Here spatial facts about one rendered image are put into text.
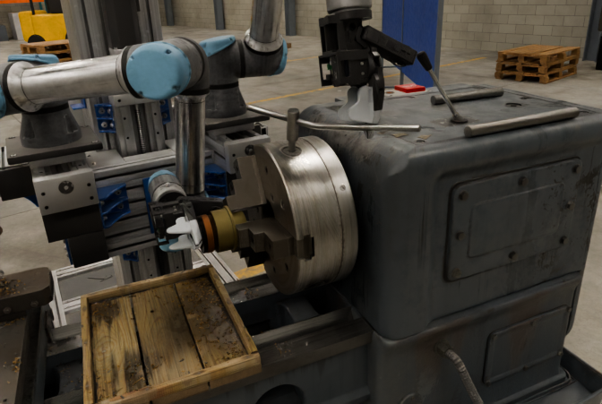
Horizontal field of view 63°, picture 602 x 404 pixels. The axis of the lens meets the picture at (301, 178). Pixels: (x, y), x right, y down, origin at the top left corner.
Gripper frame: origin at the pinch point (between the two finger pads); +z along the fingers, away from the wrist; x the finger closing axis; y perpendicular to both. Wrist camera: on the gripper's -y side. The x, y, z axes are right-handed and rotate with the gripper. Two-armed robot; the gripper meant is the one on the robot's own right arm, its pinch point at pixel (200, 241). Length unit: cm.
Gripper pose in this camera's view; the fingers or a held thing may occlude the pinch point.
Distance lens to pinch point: 96.1
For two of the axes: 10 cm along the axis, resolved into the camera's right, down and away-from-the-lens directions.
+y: -9.2, 1.7, -3.4
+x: -0.4, -9.3, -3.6
